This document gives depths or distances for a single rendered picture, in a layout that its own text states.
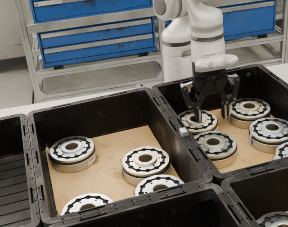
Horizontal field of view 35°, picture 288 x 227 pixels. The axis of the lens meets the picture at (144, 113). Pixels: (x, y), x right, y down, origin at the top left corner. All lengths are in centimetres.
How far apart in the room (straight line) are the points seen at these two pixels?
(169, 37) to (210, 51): 27
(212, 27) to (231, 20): 205
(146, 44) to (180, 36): 169
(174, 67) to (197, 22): 32
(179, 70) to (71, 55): 168
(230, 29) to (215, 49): 205
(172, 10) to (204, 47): 24
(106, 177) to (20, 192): 18
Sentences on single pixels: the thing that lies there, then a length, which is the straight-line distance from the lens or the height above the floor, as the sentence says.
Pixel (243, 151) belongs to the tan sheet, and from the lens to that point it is 104.
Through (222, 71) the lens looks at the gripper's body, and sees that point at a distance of 101.
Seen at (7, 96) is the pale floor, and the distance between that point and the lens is 340.
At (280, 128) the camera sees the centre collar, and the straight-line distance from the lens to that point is 106.
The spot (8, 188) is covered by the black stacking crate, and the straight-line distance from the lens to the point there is 103.
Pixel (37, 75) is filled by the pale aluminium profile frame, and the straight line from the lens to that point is 291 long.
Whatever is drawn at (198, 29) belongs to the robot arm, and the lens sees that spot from 97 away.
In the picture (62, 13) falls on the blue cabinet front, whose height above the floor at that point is 65.
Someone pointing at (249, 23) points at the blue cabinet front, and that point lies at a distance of 307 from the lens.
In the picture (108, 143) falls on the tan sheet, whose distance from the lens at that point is 110.
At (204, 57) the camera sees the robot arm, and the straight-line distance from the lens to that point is 97.
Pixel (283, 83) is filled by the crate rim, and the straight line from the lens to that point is 112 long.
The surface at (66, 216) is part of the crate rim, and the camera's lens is 76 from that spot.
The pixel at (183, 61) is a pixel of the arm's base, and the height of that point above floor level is 92.
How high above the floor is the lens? 143
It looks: 30 degrees down
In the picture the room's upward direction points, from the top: 6 degrees counter-clockwise
